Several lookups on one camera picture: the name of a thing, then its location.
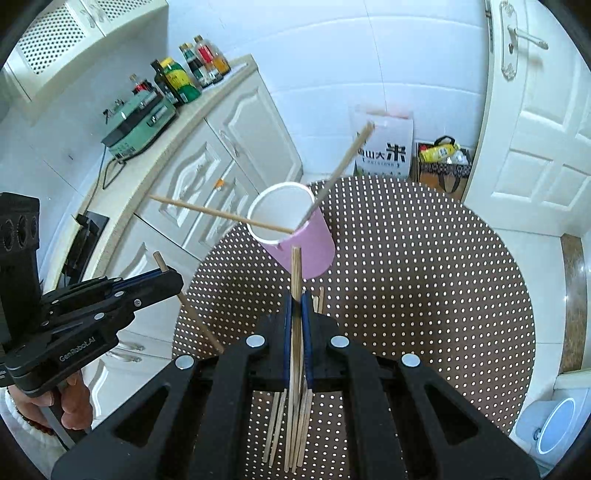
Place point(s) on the cardboard box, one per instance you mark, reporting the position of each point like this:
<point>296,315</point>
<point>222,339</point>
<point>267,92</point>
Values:
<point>415,170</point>

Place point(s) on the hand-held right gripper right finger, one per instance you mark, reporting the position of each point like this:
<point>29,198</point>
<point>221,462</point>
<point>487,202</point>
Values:
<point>307,332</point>

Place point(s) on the dark oil bottle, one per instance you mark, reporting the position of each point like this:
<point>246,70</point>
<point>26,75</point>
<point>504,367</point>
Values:
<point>162,83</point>

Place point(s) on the red label bottle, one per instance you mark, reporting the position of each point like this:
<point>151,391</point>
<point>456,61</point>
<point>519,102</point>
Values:
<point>210,55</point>

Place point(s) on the white round bin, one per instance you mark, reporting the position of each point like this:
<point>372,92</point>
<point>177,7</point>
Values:
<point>554,429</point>

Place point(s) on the person's left forearm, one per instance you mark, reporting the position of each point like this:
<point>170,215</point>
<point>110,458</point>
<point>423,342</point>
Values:
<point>23,443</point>

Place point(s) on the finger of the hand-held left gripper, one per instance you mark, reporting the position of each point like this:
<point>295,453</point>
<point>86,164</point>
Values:
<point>134,303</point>
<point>138,282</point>

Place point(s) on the red capped cola bottle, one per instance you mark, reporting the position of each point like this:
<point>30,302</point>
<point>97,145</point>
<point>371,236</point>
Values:
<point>141,85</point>

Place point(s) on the white upper cabinet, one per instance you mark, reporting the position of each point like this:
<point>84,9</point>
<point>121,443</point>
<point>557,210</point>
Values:
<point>69,41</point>

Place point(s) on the white door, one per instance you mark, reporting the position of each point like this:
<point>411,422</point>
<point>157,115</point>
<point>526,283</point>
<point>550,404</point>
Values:
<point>531,152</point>

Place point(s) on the white rice bag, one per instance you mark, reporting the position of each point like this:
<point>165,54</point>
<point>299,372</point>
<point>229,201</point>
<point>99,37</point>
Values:
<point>383,157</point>

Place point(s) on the dark sauce bottle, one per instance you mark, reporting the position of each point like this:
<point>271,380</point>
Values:
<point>196,67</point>

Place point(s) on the yellow green oil bottle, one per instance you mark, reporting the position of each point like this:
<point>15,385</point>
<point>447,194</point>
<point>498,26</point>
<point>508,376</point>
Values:
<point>182,81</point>

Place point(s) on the green kitchen appliance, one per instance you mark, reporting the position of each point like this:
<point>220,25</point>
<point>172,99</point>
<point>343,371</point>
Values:
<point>138,124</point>

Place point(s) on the white kitchen cabinet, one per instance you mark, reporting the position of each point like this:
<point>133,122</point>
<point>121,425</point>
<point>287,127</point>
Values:
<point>184,157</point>

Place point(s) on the wooden chopstick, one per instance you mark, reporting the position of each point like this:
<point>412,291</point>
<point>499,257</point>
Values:
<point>202,324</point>
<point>297,272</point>
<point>207,211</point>
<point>351,154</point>

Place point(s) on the person's left hand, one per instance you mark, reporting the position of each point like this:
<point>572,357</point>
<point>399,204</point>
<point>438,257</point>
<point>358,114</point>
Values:
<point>76,406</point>

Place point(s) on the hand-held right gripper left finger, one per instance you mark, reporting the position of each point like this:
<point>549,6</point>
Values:
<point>288,332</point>

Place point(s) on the yellow packet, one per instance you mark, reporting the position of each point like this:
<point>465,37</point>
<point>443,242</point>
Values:
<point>438,152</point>

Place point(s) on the dark patterned bag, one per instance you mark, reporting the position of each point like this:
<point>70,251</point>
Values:
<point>450,177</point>

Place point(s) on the pink cup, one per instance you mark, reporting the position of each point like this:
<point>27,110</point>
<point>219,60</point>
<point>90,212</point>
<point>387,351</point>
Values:
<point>309,249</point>

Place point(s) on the pile of wooden chopsticks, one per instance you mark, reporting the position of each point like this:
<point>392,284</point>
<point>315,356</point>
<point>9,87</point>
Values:
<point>277,424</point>

